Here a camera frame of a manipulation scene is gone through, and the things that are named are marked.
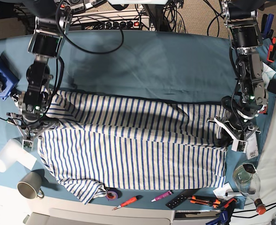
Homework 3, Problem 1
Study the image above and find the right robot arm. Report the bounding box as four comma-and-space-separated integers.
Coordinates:
7, 0, 72, 149

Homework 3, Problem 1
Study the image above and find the blue box with black knob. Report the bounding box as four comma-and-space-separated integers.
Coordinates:
0, 59, 19, 101

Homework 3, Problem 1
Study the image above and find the white folded paper sheet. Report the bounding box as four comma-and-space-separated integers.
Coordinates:
262, 63, 276, 83

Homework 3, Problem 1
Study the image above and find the purple tape roll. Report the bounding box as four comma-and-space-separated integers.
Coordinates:
105, 189, 119, 201

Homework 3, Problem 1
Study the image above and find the blue black clamp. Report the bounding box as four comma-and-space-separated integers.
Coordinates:
206, 198, 237, 225

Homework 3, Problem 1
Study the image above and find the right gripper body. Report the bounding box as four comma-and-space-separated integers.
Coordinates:
7, 112, 58, 149

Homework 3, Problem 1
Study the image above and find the orange black clamp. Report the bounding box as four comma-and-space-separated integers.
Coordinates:
267, 37, 276, 63

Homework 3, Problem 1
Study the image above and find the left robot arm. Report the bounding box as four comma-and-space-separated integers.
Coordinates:
211, 0, 269, 152

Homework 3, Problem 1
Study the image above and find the red utility knife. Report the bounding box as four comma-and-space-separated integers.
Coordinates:
113, 195, 142, 210

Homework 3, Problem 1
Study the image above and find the orange black box cutter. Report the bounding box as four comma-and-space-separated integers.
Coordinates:
188, 195, 221, 209

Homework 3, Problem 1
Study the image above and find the white marker pen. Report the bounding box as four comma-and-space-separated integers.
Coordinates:
225, 192, 242, 197

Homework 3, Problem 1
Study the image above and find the blue white striped T-shirt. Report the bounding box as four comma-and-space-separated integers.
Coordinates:
37, 91, 229, 204

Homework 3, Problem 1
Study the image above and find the teal table cloth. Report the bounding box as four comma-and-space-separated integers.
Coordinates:
0, 30, 236, 202

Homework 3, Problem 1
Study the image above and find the grey ceramic mug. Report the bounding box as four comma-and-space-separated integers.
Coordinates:
17, 172, 45, 200

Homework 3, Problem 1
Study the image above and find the clear blister pack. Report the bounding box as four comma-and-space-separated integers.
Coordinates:
246, 135, 259, 160

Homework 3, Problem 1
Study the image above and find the pink tube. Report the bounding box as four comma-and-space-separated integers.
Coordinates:
151, 190, 173, 202

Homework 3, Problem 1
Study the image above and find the black power strip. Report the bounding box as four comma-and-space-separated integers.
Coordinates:
87, 21, 141, 30

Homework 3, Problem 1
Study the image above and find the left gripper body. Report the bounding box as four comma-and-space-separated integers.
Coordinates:
207, 110, 261, 152

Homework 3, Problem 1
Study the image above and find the black remote control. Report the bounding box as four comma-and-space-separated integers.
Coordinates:
165, 189, 199, 210

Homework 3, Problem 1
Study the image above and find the clear glass bottle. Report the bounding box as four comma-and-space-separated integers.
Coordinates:
232, 163, 267, 215

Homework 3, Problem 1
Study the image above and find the small black square box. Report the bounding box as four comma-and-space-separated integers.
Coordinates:
267, 79, 276, 95

